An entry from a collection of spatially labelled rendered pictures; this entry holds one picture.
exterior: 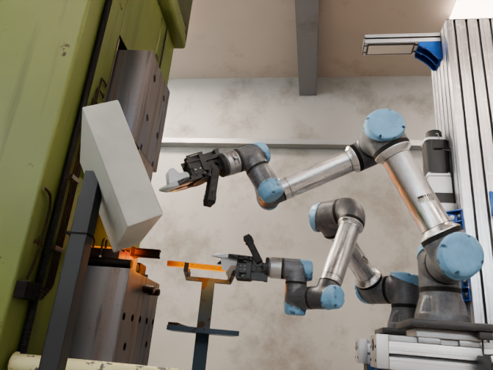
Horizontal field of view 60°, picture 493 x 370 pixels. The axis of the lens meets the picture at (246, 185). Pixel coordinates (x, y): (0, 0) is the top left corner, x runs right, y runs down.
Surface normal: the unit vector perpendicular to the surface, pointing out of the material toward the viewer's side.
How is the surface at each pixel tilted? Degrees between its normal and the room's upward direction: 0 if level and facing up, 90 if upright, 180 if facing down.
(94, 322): 90
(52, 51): 90
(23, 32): 90
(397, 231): 90
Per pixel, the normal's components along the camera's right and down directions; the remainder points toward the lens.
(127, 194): 0.36, -0.30
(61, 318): -0.07, -0.35
